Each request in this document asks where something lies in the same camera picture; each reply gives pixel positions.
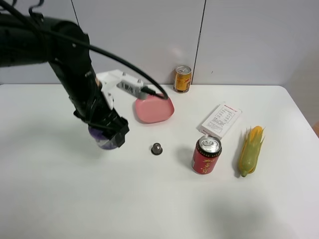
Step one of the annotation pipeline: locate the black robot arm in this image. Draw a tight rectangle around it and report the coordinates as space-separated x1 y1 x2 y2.
0 13 129 149

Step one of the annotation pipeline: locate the purple lidded air freshener jar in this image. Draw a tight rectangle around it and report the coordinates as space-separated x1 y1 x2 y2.
88 126 119 150

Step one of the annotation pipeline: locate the red drink can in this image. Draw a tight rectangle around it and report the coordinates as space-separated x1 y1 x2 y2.
192 135 222 174

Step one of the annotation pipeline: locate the white printed cardboard box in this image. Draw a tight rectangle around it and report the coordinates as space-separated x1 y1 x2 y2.
197 102 242 140

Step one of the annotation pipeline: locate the small dark coffee capsule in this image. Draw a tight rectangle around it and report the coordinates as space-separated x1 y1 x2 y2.
151 142 163 155

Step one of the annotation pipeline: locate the yellow drink can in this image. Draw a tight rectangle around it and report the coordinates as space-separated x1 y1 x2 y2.
173 65 192 93

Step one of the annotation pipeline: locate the black cable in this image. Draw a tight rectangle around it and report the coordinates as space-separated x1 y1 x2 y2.
0 0 168 100

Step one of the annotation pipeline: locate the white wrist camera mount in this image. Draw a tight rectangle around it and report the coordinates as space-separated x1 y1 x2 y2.
96 70 147 110

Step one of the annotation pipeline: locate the pink square plastic plate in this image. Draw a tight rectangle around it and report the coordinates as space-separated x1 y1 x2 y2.
134 95 175 123

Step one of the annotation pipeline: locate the toy corn cob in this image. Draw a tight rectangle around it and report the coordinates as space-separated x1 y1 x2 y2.
237 126 264 177

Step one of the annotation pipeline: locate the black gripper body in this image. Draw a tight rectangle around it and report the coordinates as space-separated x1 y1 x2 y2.
73 92 129 146

